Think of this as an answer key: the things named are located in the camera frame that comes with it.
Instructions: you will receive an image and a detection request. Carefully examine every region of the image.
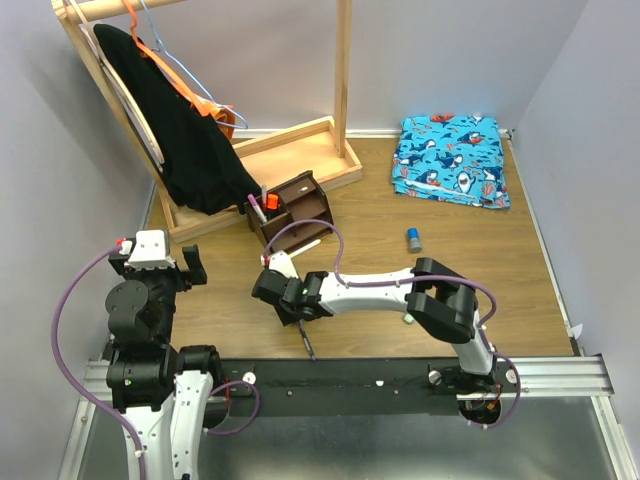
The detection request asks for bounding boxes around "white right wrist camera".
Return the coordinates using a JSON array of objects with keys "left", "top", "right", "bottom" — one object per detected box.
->
[{"left": 261, "top": 250, "right": 299, "bottom": 278}]

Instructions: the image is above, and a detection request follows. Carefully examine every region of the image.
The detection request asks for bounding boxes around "orange black highlighter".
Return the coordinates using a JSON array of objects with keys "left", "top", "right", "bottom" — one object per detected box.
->
[{"left": 265, "top": 193, "right": 280, "bottom": 221}]

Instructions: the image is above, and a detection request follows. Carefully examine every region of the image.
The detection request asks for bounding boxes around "purple capped white marker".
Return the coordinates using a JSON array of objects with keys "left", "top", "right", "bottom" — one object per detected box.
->
[{"left": 247, "top": 194, "right": 267, "bottom": 225}]

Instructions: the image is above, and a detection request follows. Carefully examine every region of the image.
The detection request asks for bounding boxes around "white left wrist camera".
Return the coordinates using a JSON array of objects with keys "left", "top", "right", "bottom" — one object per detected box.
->
[{"left": 118, "top": 230, "right": 176, "bottom": 270}]

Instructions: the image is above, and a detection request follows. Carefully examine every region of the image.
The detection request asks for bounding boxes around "blue and grey glue stick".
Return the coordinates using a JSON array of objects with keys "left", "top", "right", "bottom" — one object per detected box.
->
[{"left": 407, "top": 228, "right": 423, "bottom": 254}]

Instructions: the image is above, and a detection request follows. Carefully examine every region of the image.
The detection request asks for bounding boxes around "wooden clothes rack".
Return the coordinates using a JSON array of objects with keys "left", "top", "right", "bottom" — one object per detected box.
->
[{"left": 51, "top": 1, "right": 362, "bottom": 242}]

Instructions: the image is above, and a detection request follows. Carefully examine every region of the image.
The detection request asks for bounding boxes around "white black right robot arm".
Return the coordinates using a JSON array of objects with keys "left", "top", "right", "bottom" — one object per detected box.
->
[{"left": 251, "top": 258, "right": 497, "bottom": 394}]

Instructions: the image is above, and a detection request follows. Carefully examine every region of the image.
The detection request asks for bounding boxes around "orange hanger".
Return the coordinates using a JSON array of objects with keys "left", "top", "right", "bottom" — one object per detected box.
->
[{"left": 122, "top": 1, "right": 237, "bottom": 140}]

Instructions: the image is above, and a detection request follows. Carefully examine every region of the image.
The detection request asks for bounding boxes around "black garment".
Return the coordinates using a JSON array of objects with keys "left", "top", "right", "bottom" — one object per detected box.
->
[{"left": 93, "top": 24, "right": 260, "bottom": 215}]

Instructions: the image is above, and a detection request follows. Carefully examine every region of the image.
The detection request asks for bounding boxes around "blue wire hanger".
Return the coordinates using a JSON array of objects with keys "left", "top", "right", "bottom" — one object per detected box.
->
[{"left": 144, "top": 1, "right": 248, "bottom": 130}]

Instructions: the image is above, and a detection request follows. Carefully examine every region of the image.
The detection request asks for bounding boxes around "purple clear gel pen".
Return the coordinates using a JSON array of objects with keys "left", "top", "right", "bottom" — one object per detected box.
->
[{"left": 297, "top": 321, "right": 317, "bottom": 362}]

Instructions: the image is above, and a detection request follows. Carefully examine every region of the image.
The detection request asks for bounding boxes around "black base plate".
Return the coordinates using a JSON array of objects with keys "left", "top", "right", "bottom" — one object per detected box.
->
[{"left": 221, "top": 357, "right": 516, "bottom": 418}]

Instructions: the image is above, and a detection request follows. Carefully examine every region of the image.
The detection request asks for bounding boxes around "blue shark print cloth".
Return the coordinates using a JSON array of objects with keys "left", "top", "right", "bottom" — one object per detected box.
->
[{"left": 391, "top": 114, "right": 511, "bottom": 210}]

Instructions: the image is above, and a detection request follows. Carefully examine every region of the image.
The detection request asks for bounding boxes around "dark brown wooden desk organizer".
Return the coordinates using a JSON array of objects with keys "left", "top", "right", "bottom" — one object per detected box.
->
[{"left": 245, "top": 170, "right": 334, "bottom": 253}]

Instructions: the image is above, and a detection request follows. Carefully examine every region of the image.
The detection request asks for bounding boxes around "yellow capped white marker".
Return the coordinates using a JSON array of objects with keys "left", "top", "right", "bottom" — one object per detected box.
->
[{"left": 288, "top": 239, "right": 321, "bottom": 259}]

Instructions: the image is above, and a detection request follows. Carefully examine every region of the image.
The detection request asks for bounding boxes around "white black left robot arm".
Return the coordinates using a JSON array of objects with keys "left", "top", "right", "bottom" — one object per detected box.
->
[{"left": 105, "top": 246, "right": 224, "bottom": 479}]

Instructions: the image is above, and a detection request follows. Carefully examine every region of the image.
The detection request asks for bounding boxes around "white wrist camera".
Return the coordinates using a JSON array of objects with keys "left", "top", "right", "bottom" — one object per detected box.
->
[
  {"left": 118, "top": 230, "right": 176, "bottom": 270},
  {"left": 261, "top": 250, "right": 299, "bottom": 278}
]

